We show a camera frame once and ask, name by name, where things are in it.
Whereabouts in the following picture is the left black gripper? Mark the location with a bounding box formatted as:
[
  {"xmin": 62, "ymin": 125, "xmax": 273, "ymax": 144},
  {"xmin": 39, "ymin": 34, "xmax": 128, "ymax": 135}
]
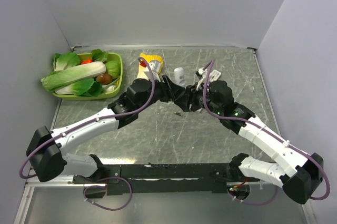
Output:
[{"xmin": 136, "ymin": 75, "xmax": 185, "ymax": 113}]

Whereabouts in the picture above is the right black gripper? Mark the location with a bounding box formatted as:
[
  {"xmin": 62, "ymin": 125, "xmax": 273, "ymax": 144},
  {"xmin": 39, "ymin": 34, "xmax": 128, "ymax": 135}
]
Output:
[{"xmin": 174, "ymin": 81, "xmax": 222, "ymax": 115}]

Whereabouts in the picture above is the grey white remote control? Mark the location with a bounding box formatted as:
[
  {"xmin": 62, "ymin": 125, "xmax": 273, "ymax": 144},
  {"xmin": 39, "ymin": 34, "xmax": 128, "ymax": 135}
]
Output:
[{"xmin": 174, "ymin": 67, "xmax": 185, "ymax": 86}]

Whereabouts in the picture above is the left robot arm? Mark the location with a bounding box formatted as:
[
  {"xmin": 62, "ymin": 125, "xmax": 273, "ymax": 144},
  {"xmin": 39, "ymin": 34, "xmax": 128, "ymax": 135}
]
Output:
[{"xmin": 26, "ymin": 75, "xmax": 174, "ymax": 183}]

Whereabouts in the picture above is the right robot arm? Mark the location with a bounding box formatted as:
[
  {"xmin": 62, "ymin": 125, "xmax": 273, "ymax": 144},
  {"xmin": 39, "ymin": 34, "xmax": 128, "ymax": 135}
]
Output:
[{"xmin": 171, "ymin": 80, "xmax": 324, "ymax": 204}]

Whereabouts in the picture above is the white remote with screen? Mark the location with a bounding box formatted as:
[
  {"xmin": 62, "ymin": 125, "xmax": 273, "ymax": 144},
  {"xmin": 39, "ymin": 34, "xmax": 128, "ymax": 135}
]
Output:
[{"xmin": 209, "ymin": 70, "xmax": 221, "ymax": 82}]

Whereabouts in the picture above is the yellow cabbage toy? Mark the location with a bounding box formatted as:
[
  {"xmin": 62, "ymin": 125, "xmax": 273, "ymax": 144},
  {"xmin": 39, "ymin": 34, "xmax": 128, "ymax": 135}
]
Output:
[{"xmin": 136, "ymin": 53, "xmax": 164, "ymax": 81}]

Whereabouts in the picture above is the round green lettuce toy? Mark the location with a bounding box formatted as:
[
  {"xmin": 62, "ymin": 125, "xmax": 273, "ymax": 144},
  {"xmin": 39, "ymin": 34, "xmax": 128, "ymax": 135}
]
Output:
[{"xmin": 105, "ymin": 61, "xmax": 121, "ymax": 79}]

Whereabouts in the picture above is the brown mushroom toy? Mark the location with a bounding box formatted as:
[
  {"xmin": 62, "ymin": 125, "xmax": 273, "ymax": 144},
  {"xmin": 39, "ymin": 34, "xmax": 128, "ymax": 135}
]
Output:
[{"xmin": 96, "ymin": 73, "xmax": 113, "ymax": 85}]

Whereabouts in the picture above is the bok choy toy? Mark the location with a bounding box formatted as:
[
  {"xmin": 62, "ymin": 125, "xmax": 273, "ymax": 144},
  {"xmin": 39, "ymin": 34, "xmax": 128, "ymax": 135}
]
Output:
[{"xmin": 55, "ymin": 79, "xmax": 103, "ymax": 97}]

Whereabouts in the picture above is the green plastic basket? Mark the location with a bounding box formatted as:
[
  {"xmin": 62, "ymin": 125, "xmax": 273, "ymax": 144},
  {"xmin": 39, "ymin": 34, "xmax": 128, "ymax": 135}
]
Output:
[{"xmin": 53, "ymin": 49, "xmax": 123, "ymax": 101}]

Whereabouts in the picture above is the red tomato toy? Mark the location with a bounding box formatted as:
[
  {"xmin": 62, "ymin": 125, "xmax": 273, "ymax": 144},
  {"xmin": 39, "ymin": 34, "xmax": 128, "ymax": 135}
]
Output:
[{"xmin": 81, "ymin": 59, "xmax": 93, "ymax": 65}]

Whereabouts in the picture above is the green leaf toy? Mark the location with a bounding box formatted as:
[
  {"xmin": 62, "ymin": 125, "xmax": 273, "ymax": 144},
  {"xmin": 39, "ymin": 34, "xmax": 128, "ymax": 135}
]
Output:
[{"xmin": 53, "ymin": 51, "xmax": 81, "ymax": 71}]

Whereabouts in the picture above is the long napa cabbage toy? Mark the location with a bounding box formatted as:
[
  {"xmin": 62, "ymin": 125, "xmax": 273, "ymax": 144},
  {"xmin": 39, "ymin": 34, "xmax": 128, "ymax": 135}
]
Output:
[{"xmin": 41, "ymin": 62, "xmax": 106, "ymax": 92}]

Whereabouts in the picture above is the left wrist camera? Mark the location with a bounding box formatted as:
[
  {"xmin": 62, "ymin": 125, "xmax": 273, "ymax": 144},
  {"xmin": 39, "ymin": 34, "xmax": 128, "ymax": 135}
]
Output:
[{"xmin": 150, "ymin": 60, "xmax": 161, "ymax": 81}]

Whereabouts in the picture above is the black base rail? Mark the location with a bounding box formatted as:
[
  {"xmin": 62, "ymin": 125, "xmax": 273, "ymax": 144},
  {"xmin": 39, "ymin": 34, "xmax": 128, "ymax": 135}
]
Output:
[{"xmin": 73, "ymin": 163, "xmax": 245, "ymax": 196}]

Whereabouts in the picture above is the aluminium frame rail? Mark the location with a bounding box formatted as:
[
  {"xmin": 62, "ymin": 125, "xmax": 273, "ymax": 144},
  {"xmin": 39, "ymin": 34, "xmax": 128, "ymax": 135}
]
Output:
[{"xmin": 25, "ymin": 173, "xmax": 85, "ymax": 188}]

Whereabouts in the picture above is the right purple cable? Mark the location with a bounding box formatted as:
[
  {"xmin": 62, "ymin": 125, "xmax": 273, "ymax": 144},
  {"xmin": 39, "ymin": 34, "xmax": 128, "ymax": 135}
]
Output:
[{"xmin": 202, "ymin": 60, "xmax": 331, "ymax": 200}]

